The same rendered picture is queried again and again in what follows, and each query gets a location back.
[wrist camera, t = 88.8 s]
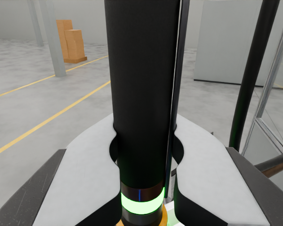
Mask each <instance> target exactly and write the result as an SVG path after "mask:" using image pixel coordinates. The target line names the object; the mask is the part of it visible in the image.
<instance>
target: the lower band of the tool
mask: <svg viewBox="0 0 283 226"><path fill-rule="evenodd" d="M162 211H163V216H162V220H161V223H160V224H159V226H166V225H167V220H168V215H167V210H166V208H165V206H164V204H163V209H162ZM116 226H124V225H123V223H122V221H121V220H120V221H119V222H118V223H117V224H116Z"/></svg>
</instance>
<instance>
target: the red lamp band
mask: <svg viewBox="0 0 283 226"><path fill-rule="evenodd" d="M120 183H121V192H122V193H123V194H124V195H125V196H126V197H127V198H129V199H131V200H135V201H148V200H152V199H154V198H156V197H157V196H158V195H160V193H161V192H162V191H163V189H164V183H165V176H164V178H163V180H162V181H161V182H160V183H159V184H157V185H155V186H153V187H150V188H146V189H138V188H133V187H130V186H128V185H126V184H125V183H123V182H122V181H121V180H120Z"/></svg>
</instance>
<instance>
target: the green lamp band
mask: <svg viewBox="0 0 283 226"><path fill-rule="evenodd" d="M121 196H122V205H123V206H124V207H125V208H126V209H127V210H129V211H130V212H133V213H137V214H146V213H150V212H153V211H154V210H156V209H157V208H158V207H159V206H160V205H161V203H162V201H163V198H164V189H163V191H162V193H161V194H160V195H159V196H158V197H157V198H156V199H154V200H152V201H149V202H144V203H139V202H134V201H131V200H129V199H127V198H126V197H125V196H124V195H123V194H122V193H121Z"/></svg>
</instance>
